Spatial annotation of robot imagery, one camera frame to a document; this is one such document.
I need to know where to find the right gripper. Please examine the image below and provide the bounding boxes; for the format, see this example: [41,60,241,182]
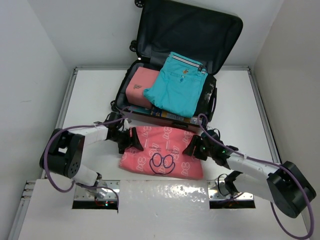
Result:
[183,135,214,162]

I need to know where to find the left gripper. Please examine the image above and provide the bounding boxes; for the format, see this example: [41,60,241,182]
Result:
[110,128,142,156]

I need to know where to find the coral printed garment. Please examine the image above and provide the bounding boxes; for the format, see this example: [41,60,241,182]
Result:
[119,126,204,180]

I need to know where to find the yellow blue snack packet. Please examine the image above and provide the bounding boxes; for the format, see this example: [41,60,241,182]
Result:
[150,106,198,124]

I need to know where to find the black white tie-dye shirt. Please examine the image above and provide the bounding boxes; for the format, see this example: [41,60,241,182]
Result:
[194,74,217,116]

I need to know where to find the turquoise shorts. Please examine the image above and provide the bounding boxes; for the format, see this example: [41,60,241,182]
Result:
[143,51,208,118]

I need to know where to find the grey suitcase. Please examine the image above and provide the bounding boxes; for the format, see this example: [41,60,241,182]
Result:
[110,0,243,128]

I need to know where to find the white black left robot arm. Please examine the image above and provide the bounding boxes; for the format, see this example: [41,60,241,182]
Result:
[39,112,144,193]

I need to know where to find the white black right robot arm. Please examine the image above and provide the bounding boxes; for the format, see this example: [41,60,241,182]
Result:
[183,130,317,218]

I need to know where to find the teal flat box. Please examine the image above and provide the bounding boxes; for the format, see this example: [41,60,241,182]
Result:
[128,105,151,115]

